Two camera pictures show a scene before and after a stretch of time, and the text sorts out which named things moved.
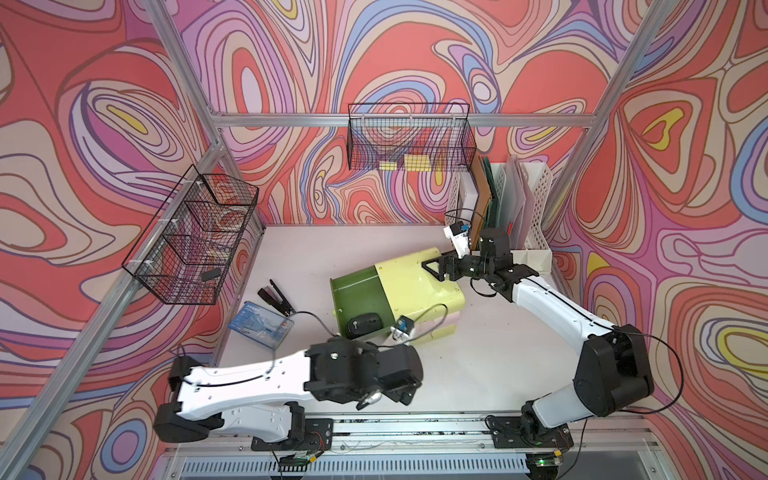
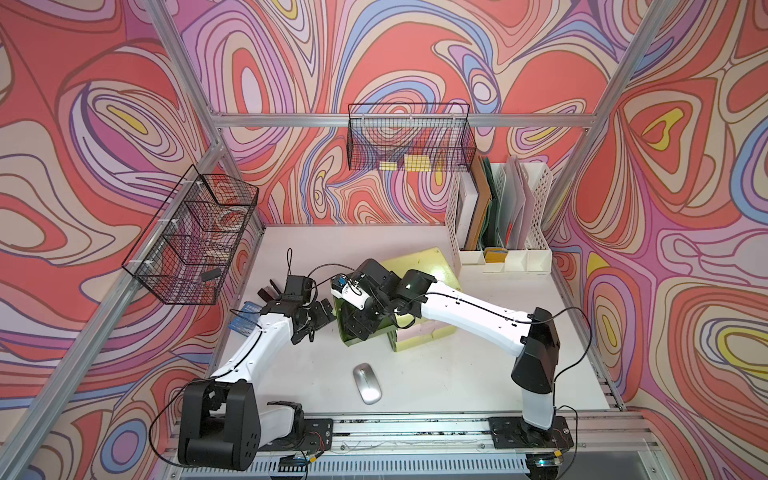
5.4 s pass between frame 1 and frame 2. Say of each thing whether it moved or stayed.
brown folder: stayed
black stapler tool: stayed
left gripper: moved
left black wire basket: stayed
